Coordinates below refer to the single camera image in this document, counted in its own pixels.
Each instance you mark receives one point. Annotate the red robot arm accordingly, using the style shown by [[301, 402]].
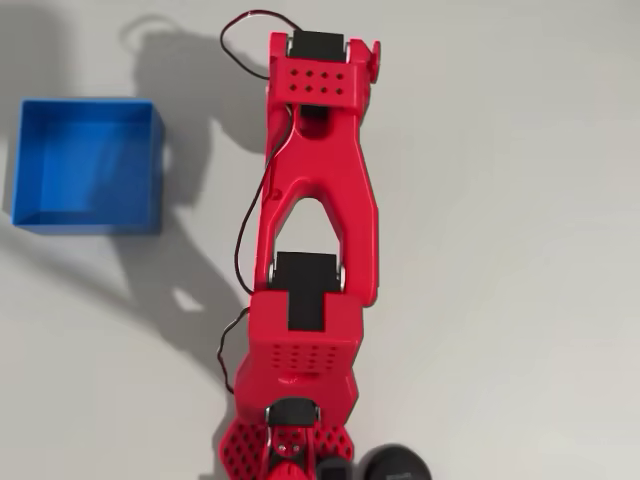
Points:
[[320, 200]]

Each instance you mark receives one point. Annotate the blue box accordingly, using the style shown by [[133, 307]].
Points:
[[90, 160]]

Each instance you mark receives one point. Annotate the black round knob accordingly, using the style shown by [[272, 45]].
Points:
[[395, 462]]

